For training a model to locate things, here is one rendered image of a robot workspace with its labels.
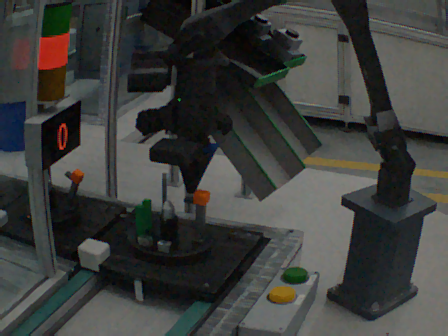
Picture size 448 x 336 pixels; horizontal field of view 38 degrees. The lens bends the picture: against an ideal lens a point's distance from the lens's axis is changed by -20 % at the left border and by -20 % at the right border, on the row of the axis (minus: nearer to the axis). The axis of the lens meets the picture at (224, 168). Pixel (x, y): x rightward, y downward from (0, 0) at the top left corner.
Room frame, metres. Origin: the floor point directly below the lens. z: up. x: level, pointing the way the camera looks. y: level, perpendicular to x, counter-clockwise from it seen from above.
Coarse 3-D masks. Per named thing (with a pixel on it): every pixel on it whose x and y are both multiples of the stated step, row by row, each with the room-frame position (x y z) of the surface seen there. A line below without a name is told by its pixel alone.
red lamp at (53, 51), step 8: (40, 40) 0.97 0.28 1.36; (48, 40) 0.95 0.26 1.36; (56, 40) 0.96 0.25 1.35; (64, 40) 0.96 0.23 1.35; (40, 48) 0.96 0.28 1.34; (48, 48) 0.95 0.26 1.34; (56, 48) 0.96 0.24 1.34; (64, 48) 0.97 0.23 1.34; (40, 56) 0.96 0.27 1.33; (48, 56) 0.95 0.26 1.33; (56, 56) 0.96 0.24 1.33; (64, 56) 0.97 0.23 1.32; (40, 64) 0.96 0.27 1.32; (48, 64) 0.95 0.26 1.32; (56, 64) 0.96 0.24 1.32; (64, 64) 0.97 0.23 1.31
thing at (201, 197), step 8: (200, 192) 1.10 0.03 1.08; (208, 192) 1.10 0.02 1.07; (184, 200) 1.10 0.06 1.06; (192, 200) 1.10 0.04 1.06; (200, 200) 1.09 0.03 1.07; (208, 200) 1.10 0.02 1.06; (200, 208) 1.09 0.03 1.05; (200, 216) 1.09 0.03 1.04; (200, 224) 1.09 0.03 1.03; (200, 232) 1.09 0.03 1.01
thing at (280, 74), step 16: (160, 0) 1.39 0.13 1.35; (176, 0) 1.49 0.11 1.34; (208, 0) 1.48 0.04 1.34; (144, 16) 1.40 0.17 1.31; (160, 16) 1.39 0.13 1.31; (176, 16) 1.37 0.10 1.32; (160, 32) 1.38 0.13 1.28; (176, 32) 1.37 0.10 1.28; (240, 32) 1.44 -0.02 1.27; (224, 48) 1.41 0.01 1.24; (240, 48) 1.44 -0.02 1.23; (256, 48) 1.43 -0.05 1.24; (240, 64) 1.36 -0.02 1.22; (256, 64) 1.39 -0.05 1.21; (272, 64) 1.41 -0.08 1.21; (240, 80) 1.30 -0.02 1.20; (256, 80) 1.29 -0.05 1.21; (272, 80) 1.34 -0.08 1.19
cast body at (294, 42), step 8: (280, 32) 1.50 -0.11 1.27; (288, 32) 1.50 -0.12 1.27; (296, 32) 1.51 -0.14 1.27; (272, 40) 1.51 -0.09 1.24; (280, 40) 1.50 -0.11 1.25; (288, 40) 1.49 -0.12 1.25; (296, 40) 1.49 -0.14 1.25; (272, 48) 1.51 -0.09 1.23; (280, 48) 1.50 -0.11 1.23; (288, 48) 1.49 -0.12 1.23; (296, 48) 1.51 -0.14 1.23; (280, 56) 1.50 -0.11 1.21; (288, 56) 1.49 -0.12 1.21; (296, 56) 1.50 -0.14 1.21
